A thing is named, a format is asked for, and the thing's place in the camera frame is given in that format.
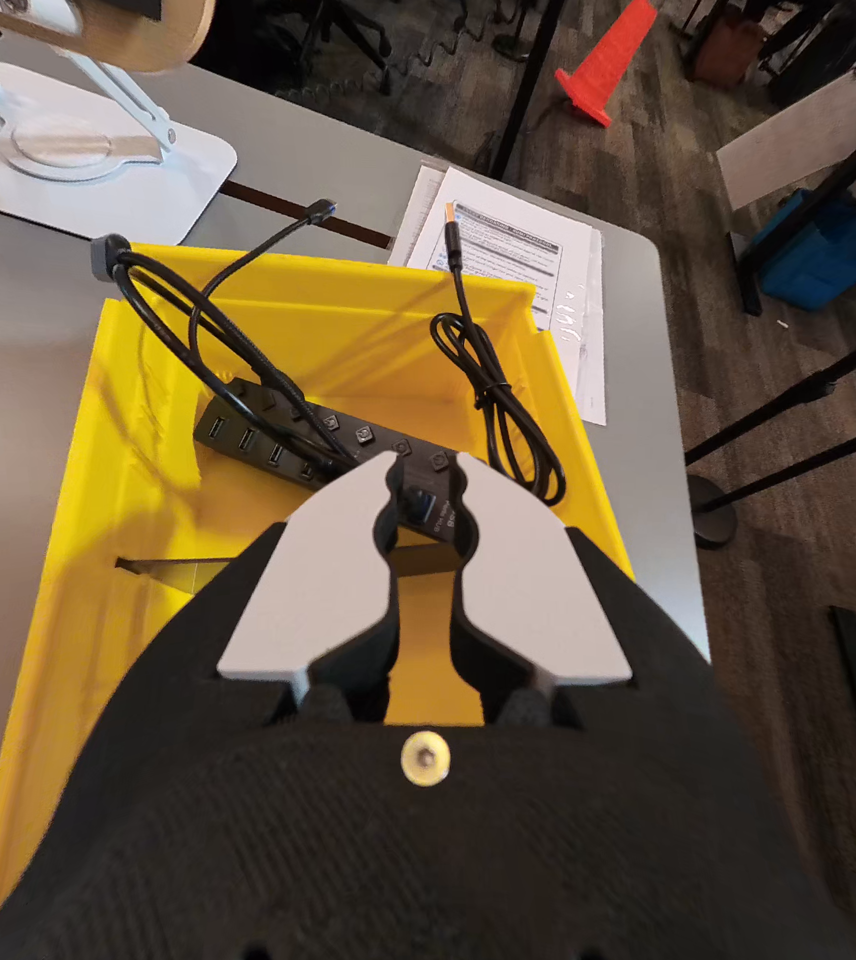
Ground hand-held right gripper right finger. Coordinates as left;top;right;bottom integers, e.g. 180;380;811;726
452;452;634;710

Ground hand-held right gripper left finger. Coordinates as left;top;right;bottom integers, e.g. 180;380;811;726
216;452;404;708

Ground black multi-port hub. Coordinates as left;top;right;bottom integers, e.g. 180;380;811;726
194;377;493;552

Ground yellow plastic bin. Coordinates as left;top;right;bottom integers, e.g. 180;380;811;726
0;241;635;960

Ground black cable gold plug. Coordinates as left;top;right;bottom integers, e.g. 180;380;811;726
430;201;570;507

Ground black cable grey plug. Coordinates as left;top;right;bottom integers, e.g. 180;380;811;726
90;232;347;481

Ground grey desk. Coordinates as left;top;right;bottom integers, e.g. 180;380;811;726
0;33;713;826

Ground black stand with round base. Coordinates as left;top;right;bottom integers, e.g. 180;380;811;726
686;416;856;551

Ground black stand pole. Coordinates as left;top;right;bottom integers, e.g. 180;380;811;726
685;318;856;466

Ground printed paper sheets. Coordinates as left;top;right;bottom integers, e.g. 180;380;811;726
389;161;609;427

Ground blue plastic bin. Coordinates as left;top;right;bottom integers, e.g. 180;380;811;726
745;187;856;314

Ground white metal stand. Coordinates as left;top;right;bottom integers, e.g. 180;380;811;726
0;30;239;246

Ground black upright pole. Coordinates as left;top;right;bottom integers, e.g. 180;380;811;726
488;0;568;181

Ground white board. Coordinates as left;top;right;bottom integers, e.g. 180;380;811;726
715;71;856;213

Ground orange traffic cone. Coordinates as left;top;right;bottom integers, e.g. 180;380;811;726
554;0;659;129

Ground black swivel chair base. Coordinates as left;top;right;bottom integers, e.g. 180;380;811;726
278;0;392;80

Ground round wooden panel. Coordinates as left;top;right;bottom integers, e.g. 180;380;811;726
0;0;218;74

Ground brown bag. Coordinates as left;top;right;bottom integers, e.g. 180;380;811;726
690;0;770;91

